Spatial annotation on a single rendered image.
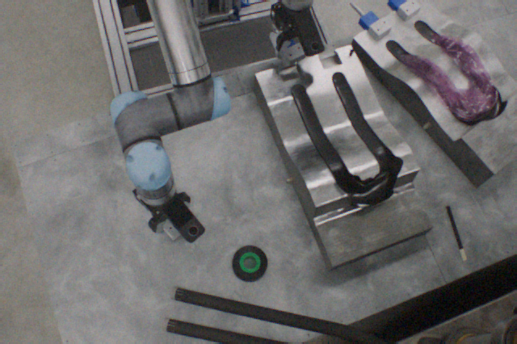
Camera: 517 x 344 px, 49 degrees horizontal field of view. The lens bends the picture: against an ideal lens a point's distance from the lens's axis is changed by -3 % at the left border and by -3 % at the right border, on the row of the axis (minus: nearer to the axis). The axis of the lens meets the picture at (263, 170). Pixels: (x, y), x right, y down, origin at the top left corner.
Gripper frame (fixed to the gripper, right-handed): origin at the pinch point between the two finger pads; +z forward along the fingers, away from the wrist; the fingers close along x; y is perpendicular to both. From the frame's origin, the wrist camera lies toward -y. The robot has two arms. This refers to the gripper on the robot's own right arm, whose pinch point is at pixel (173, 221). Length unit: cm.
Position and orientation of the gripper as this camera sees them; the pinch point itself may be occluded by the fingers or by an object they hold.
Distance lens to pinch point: 135.0
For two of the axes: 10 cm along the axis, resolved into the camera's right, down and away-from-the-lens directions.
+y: -6.9, -6.9, 2.1
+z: -0.5, 3.4, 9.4
